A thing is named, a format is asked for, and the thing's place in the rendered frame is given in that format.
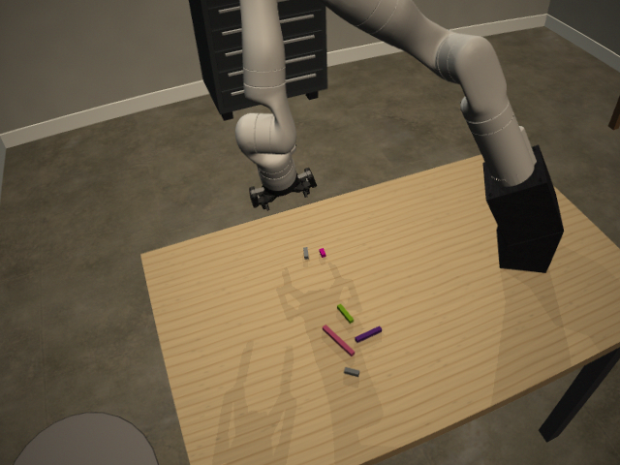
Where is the lime green rod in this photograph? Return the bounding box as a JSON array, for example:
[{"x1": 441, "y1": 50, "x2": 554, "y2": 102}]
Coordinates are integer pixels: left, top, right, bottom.
[{"x1": 337, "y1": 303, "x2": 354, "y2": 324}]

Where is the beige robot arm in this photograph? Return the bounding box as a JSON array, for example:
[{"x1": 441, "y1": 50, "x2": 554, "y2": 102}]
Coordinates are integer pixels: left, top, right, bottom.
[{"x1": 235, "y1": 0, "x2": 537, "y2": 191}]

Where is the purple rod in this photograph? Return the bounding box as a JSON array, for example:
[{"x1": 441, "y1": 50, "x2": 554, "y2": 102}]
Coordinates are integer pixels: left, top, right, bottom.
[{"x1": 355, "y1": 326, "x2": 382, "y2": 343}]

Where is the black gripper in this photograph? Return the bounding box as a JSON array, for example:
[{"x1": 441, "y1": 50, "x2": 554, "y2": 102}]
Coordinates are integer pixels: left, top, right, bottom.
[{"x1": 249, "y1": 168, "x2": 317, "y2": 210}]

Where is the pink rod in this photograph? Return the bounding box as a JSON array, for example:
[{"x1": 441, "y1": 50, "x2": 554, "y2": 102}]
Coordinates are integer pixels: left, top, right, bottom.
[{"x1": 323, "y1": 325, "x2": 355, "y2": 357}]

